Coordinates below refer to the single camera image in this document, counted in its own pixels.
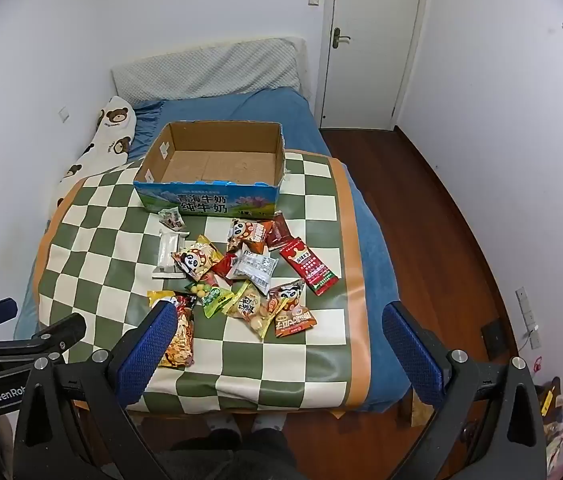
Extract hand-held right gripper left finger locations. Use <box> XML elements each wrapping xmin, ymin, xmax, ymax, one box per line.
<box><xmin>12</xmin><ymin>300</ymin><xmax>180</xmax><ymax>480</ymax></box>

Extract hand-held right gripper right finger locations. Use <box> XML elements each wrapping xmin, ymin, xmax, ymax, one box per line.
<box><xmin>381</xmin><ymin>301</ymin><xmax>547</xmax><ymax>480</ymax></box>

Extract yellow instant noodle packet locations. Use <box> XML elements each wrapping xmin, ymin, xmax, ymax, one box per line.
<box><xmin>148</xmin><ymin>290</ymin><xmax>197</xmax><ymax>368</ymax></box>

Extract green candy ball packet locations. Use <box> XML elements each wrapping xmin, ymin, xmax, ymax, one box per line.
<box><xmin>185</xmin><ymin>280</ymin><xmax>235</xmax><ymax>318</ymax></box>

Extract long white wafer packet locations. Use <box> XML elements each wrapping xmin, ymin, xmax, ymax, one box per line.
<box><xmin>152</xmin><ymin>228</ymin><xmax>190</xmax><ymax>280</ymax></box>

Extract yellow egg snack packet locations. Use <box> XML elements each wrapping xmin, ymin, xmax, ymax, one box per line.
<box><xmin>226</xmin><ymin>282</ymin><xmax>275</xmax><ymax>339</ymax></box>

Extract small red snack packet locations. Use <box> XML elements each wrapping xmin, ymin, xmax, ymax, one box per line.
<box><xmin>210</xmin><ymin>252</ymin><xmax>238</xmax><ymax>278</ymax></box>

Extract small clear candy packet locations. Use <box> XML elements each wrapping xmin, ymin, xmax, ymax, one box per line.
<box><xmin>158</xmin><ymin>208</ymin><xmax>190</xmax><ymax>233</ymax></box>

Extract silver snack packet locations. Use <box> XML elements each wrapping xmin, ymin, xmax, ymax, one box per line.
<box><xmin>232</xmin><ymin>249</ymin><xmax>280</xmax><ymax>295</ymax></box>

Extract long red snack packet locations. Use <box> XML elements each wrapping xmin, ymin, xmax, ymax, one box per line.
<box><xmin>280</xmin><ymin>238</ymin><xmax>338</xmax><ymax>297</ymax></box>

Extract small panda snack packet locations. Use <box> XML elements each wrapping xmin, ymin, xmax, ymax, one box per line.
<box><xmin>268</xmin><ymin>280</ymin><xmax>307</xmax><ymax>317</ymax></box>

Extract brown snack packet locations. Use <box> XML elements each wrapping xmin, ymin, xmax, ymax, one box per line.
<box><xmin>264</xmin><ymin>212</ymin><xmax>293</xmax><ymax>252</ymax></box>

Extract cardboard box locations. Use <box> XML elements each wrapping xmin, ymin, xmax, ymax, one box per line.
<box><xmin>133</xmin><ymin>120</ymin><xmax>286</xmax><ymax>218</ymax></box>

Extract black floor box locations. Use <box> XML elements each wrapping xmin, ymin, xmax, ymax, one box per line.
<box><xmin>480</xmin><ymin>321</ymin><xmax>507</xmax><ymax>359</ymax></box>

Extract green checkered mat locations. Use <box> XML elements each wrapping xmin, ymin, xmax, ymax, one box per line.
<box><xmin>32</xmin><ymin>150</ymin><xmax>372</xmax><ymax>413</ymax></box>

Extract white power strip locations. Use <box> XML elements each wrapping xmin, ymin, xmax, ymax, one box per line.
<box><xmin>515</xmin><ymin>287</ymin><xmax>542</xmax><ymax>351</ymax></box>

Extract person's legs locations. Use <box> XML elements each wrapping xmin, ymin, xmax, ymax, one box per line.
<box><xmin>162</xmin><ymin>412</ymin><xmax>297</xmax><ymax>480</ymax></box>

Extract white bear print pillow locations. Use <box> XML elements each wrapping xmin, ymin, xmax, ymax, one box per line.
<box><xmin>49</xmin><ymin>95</ymin><xmax>137</xmax><ymax>221</ymax></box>

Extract blue bed sheet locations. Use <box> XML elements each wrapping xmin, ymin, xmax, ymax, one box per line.
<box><xmin>14</xmin><ymin>87</ymin><xmax>412</xmax><ymax>413</ymax></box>

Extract grey quilted pillow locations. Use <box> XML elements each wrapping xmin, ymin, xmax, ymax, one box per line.
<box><xmin>112</xmin><ymin>36</ymin><xmax>307</xmax><ymax>106</ymax></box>

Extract white door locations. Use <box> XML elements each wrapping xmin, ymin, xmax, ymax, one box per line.
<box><xmin>320</xmin><ymin>0</ymin><xmax>429</xmax><ymax>131</ymax></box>

